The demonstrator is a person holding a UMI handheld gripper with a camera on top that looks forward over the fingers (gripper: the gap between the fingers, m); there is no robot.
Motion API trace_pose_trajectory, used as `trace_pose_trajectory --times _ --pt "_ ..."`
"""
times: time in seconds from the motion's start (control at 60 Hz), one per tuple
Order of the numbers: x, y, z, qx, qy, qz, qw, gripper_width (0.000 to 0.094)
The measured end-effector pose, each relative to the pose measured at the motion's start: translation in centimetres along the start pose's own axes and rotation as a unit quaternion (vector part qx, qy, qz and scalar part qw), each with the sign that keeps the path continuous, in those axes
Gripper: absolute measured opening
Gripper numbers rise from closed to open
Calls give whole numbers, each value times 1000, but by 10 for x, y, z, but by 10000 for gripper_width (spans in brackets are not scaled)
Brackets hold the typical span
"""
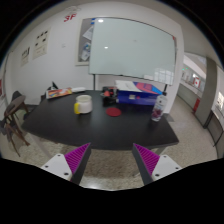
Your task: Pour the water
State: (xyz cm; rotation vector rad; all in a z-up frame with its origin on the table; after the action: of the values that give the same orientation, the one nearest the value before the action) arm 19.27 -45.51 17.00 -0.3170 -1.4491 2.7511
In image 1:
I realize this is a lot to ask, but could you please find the brown wooden chair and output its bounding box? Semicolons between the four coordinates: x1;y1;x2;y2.
0;114;31;158

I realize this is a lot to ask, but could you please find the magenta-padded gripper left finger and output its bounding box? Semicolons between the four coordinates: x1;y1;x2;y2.
40;142;92;186

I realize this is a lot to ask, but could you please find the red and white sign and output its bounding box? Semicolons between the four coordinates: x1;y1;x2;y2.
192;77;202;88

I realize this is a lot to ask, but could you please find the clear bottle with white label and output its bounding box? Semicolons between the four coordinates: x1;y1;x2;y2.
150;94;169;123

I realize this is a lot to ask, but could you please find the white mug with yellow handle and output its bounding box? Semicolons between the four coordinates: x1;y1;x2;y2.
73;94;93;115

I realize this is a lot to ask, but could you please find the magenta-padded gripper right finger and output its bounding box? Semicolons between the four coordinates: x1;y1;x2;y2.
131;143;184;186

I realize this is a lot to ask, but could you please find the red fire extinguisher cabinet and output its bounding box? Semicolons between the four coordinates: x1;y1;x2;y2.
193;97;202;113

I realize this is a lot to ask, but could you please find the large white wall poster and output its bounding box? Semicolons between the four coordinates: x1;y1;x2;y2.
32;27;52;61

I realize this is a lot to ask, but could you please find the whiteboard on black stand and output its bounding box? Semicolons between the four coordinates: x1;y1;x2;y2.
88;16;178;98

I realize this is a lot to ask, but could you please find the framed notice board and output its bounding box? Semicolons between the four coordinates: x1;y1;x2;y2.
74;17;96;66

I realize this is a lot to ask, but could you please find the flat white case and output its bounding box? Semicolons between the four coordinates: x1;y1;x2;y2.
71;86;87;93

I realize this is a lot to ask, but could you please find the dark grey chair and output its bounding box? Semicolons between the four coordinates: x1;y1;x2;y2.
10;90;25;102

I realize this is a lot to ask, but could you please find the small white wall poster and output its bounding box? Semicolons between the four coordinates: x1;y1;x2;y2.
20;45;32;67

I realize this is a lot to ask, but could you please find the flat round red coaster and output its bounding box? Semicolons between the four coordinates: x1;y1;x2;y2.
105;106;123;118

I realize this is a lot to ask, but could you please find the blue cardboard box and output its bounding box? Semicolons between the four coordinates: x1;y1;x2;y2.
114;79;164;106

